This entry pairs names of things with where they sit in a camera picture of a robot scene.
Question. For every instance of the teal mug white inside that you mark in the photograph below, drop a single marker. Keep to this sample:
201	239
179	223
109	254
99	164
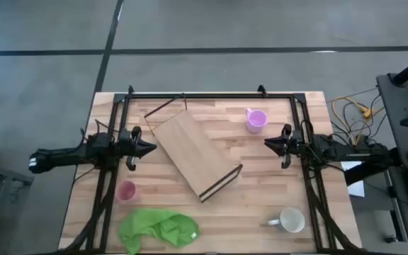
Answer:
292	219

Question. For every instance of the green cloth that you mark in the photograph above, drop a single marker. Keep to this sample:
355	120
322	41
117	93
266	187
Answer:
158	226

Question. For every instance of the black aluminium table frame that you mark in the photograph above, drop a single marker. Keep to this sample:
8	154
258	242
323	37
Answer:
207	95

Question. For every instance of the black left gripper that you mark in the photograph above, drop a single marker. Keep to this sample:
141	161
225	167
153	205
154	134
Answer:
129	145

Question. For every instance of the purple plastic mug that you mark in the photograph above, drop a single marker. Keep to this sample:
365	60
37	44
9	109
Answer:
257	120

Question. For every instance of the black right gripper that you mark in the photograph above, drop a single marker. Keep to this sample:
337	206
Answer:
294	143

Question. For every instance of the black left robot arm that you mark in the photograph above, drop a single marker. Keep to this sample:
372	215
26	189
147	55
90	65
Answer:
66	156

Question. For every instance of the pink plastic cup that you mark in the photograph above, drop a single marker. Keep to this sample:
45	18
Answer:
126	192

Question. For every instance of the white paper sheet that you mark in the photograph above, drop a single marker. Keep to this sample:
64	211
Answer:
356	187

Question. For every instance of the dark grey desk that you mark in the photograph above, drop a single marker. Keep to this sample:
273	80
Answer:
399	117

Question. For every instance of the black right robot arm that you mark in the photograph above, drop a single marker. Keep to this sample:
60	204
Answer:
349	152

